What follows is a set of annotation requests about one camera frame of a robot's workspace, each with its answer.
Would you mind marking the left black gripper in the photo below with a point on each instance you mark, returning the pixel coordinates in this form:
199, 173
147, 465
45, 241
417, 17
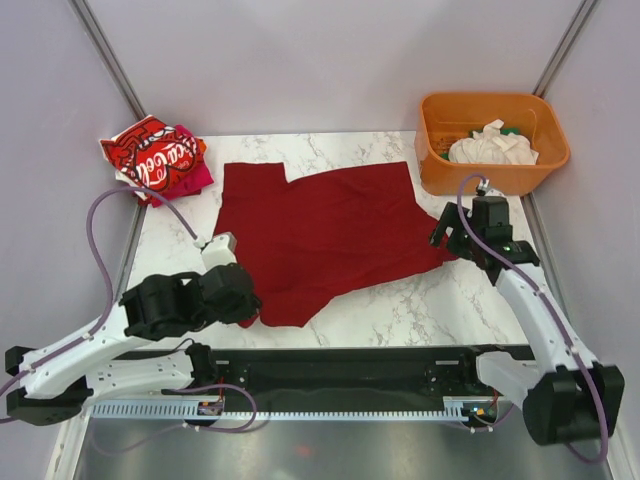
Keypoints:
248, 309

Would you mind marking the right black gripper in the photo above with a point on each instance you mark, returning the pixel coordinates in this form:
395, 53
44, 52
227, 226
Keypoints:
450, 218

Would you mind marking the dark red t shirt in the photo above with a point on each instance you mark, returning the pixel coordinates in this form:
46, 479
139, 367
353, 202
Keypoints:
307, 241

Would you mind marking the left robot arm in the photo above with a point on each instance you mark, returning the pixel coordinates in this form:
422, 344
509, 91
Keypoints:
56, 383

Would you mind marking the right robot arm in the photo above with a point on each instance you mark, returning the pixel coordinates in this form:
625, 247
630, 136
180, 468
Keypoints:
568, 395

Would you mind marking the orange plastic bin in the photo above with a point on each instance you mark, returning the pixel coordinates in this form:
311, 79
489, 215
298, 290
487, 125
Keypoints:
449, 116

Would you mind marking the green cloth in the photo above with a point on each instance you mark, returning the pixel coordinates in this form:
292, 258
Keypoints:
503, 131

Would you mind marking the pink folded t shirt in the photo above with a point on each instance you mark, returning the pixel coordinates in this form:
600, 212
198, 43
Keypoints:
190, 182

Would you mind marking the red coca cola t shirt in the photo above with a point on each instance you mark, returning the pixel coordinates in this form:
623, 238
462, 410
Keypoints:
135, 174

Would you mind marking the red white patterned t shirt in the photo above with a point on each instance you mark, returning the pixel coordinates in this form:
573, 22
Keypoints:
120, 150

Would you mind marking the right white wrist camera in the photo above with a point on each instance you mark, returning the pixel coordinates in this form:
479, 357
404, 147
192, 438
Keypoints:
483, 188

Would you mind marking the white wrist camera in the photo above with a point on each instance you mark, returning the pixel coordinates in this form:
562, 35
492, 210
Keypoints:
219, 250
483, 188

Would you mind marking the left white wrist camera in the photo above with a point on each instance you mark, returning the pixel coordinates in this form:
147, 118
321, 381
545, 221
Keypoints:
219, 250

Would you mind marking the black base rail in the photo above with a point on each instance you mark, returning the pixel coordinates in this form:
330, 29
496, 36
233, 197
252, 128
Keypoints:
353, 379

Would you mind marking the white slotted cable duct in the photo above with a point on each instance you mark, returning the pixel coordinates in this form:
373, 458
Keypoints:
451, 410

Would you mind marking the right aluminium corner post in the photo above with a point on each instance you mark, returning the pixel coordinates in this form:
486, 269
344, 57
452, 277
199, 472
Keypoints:
567, 42

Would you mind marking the aluminium corner post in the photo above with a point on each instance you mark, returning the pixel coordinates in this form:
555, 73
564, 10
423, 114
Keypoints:
567, 42
98, 37

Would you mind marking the left aluminium corner post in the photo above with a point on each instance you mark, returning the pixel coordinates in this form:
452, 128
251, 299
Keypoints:
98, 37

